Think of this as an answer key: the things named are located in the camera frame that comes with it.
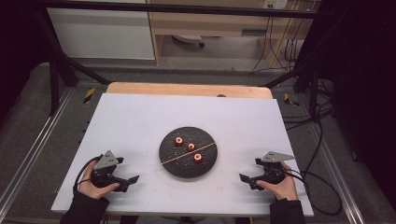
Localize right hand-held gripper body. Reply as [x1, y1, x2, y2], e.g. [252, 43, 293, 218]
[254, 151, 295, 186]

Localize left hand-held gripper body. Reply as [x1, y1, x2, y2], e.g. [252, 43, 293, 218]
[90, 149, 125, 189]

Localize black round plate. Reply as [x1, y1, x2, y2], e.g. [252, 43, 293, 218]
[158, 126, 219, 179]

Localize thin wooden skewer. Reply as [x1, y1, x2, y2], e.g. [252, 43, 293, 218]
[160, 142, 217, 165]

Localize person's right hand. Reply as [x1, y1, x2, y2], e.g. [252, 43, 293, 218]
[255, 161, 300, 202]

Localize person's left hand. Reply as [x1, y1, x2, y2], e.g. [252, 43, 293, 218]
[77, 160, 121, 201]

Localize yellow black tape strip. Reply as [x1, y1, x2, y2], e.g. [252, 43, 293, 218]
[82, 87, 96, 105]
[283, 92, 300, 107]

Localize black metal stand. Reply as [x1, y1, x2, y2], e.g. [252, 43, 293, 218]
[263, 59, 322, 123]
[33, 8, 112, 117]

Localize wooden table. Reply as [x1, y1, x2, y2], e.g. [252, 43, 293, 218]
[106, 81, 274, 100]

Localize black curtain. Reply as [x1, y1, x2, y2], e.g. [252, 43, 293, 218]
[0, 0, 51, 120]
[319, 0, 396, 202]

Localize white cabinet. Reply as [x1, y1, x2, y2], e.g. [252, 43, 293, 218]
[46, 0, 156, 61]

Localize white chair base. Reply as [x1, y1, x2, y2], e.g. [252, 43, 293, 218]
[171, 34, 206, 49]

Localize light wooden desk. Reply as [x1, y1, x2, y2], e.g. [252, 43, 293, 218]
[146, 0, 321, 68]

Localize black metal crossbar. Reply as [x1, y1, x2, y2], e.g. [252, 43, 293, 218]
[40, 0, 323, 19]

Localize left hand-held gripper cable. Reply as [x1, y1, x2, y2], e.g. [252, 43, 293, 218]
[72, 155, 104, 196]

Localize hand-held gripper cable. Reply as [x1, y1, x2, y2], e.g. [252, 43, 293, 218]
[72, 155, 104, 196]
[284, 102, 344, 217]

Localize aluminium floor rail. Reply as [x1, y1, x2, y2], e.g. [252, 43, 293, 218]
[0, 88, 75, 213]
[306, 120, 366, 224]

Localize right hand-held gripper cable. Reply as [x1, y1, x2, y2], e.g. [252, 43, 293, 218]
[284, 102, 344, 217]

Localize black floor cable bundle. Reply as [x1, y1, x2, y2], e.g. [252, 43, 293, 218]
[281, 78, 336, 132]

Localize black cables under desk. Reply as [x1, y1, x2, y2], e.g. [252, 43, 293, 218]
[249, 8, 310, 75]

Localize white wall socket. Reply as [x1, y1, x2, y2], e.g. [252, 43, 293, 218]
[262, 0, 290, 10]

